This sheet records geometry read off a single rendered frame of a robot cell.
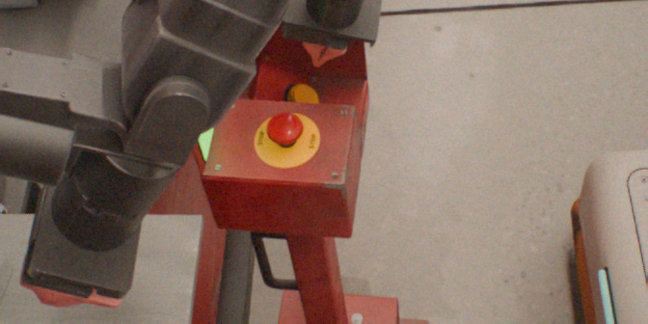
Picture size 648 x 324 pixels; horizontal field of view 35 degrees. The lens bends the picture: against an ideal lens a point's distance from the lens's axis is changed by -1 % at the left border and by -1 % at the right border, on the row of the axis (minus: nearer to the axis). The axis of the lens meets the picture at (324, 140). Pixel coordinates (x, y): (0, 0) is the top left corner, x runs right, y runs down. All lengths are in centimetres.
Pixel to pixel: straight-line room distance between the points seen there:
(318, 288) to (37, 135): 97
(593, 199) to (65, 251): 118
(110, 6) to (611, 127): 121
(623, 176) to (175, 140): 124
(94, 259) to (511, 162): 145
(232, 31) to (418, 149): 155
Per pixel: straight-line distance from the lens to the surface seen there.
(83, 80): 60
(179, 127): 55
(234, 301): 188
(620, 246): 167
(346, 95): 127
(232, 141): 116
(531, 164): 206
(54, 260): 68
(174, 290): 83
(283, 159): 114
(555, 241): 198
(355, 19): 111
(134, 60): 55
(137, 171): 60
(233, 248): 193
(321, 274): 147
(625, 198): 171
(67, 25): 119
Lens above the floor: 173
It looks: 56 degrees down
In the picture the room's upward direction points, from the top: 9 degrees counter-clockwise
